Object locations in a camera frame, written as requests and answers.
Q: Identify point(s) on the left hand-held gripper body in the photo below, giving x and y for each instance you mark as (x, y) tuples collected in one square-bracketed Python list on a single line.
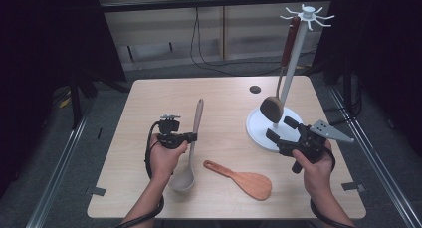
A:
[(170, 135)]

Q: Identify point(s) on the person's right hand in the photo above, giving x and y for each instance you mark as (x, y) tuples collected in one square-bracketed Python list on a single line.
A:
[(320, 178)]

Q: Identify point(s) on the wooden rice paddle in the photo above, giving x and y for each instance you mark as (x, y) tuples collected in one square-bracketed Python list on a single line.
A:
[(253, 185)]

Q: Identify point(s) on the beige silicone ladle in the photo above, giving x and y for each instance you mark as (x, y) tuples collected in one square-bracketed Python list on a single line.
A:
[(181, 182)]

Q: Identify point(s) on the black metal stand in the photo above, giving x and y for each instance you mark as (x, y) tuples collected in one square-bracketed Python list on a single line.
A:
[(75, 102)]

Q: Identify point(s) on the grey tape piece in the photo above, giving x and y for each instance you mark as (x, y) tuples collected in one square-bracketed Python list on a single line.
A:
[(96, 191), (355, 187)]

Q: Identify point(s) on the person's left hand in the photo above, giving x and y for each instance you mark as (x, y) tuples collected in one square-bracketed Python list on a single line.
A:
[(164, 165)]

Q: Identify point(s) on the dark round table grommet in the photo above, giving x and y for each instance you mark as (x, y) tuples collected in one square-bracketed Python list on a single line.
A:
[(255, 89)]

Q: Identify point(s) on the black horizontal bar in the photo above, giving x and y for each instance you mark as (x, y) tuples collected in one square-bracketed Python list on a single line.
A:
[(199, 3)]

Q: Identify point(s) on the white utensil rack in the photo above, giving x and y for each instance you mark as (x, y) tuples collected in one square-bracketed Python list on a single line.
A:
[(257, 125)]

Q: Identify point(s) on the metal floor rail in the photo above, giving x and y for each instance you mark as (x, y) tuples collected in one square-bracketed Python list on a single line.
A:
[(56, 175), (381, 165)]

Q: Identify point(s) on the dark curtain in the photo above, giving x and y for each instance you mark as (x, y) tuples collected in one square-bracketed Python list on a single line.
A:
[(40, 55), (381, 48)]

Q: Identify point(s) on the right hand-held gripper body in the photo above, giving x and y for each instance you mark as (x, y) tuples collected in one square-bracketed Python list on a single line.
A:
[(310, 145)]

